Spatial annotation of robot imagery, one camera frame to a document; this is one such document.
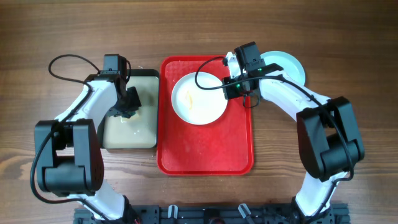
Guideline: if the pale green plate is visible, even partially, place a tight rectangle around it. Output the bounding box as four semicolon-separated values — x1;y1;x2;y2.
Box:
261;51;306;85

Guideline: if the green and yellow sponge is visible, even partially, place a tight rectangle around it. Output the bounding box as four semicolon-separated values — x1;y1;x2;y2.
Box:
121;111;139;120

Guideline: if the white plate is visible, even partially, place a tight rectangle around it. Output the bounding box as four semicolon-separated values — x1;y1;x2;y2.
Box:
171;72;228;125

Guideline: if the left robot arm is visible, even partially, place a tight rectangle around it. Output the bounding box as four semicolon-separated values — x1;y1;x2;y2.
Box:
30;54;141;223

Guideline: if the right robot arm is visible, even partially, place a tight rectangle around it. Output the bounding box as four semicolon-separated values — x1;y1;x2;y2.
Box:
222;42;364;223

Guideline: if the black tray with soapy water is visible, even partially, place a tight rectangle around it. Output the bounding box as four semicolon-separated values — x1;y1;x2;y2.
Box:
102;69;159;149

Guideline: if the red plastic tray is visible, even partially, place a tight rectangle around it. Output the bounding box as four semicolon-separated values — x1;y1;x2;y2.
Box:
157;55;254;175

